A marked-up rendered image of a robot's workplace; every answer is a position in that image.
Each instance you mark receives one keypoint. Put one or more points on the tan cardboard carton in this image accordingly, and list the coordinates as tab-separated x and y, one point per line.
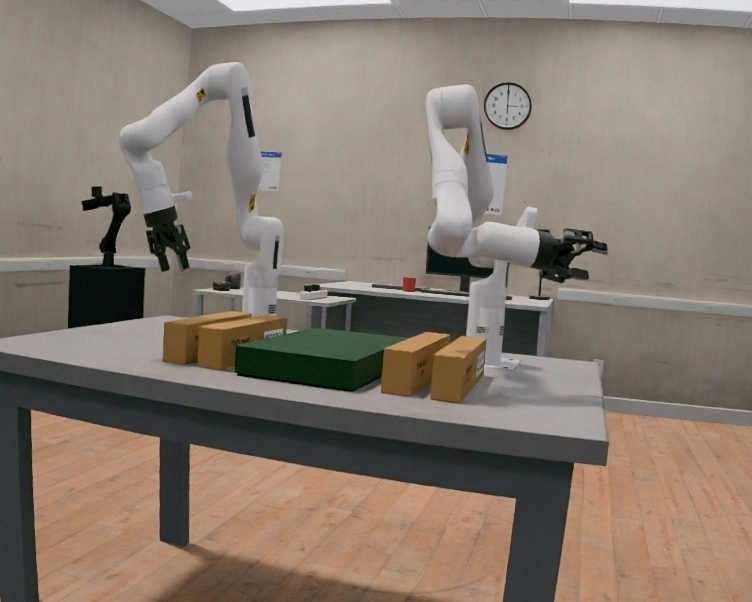
217	342
181	337
457	368
408	365

